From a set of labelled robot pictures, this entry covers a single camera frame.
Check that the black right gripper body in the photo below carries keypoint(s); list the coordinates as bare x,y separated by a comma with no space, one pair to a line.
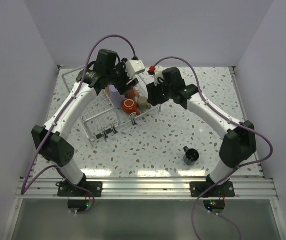
160,94

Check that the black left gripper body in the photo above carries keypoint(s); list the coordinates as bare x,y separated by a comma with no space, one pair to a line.
119,77

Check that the pink textured mug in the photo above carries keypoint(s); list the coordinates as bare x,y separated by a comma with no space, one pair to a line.
132,94

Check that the grey beige mug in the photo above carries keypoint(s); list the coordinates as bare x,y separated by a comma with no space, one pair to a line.
142,103

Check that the dark blue glazed mug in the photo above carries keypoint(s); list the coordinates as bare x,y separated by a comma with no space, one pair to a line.
191,156

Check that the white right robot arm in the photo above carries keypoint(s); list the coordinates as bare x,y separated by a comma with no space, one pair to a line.
238,139

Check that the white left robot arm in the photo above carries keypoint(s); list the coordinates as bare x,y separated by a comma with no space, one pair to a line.
51,139

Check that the lilac tumbler cup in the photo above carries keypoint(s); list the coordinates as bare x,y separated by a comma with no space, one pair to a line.
116,98

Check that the orange red mug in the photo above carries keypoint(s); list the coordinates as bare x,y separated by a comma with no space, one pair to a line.
130,106

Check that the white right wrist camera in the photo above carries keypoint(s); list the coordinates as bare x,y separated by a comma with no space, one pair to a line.
157,73

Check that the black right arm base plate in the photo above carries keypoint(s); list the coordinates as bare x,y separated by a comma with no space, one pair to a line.
205,190

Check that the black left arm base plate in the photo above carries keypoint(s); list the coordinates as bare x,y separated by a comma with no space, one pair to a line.
67,190

